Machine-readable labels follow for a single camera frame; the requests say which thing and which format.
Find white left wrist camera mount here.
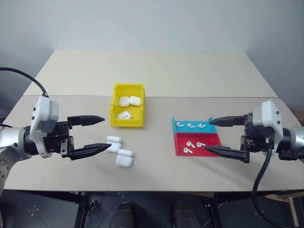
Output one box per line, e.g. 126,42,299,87
29,95,60,159

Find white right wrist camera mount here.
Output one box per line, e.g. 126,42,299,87
251,99,284,134

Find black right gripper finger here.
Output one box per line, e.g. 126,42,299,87
209,114,248,128
205,145,250,164

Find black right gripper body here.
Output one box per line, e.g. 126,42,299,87
240,113,274,154

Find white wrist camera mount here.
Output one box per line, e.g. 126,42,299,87
251,99,284,134
29,95,60,159

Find wooden frame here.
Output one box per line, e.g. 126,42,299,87
263,189,304,227

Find yellow plastic bin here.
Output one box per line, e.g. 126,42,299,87
109,83,146,129

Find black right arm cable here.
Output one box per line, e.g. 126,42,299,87
251,133,304,228

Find red plastic tray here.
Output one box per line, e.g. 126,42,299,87
173,132,223,158

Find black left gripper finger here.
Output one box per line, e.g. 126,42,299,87
68,142,113,162
67,114,106,129

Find blue plastic tray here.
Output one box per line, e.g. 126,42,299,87
171,115,218,135

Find dark rounded shape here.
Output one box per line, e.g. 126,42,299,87
171,201,196,228
114,201,135,228

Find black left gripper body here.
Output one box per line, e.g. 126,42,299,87
44,120,76,159

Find black metal stand platform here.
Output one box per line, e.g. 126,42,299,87
0,189,304,228

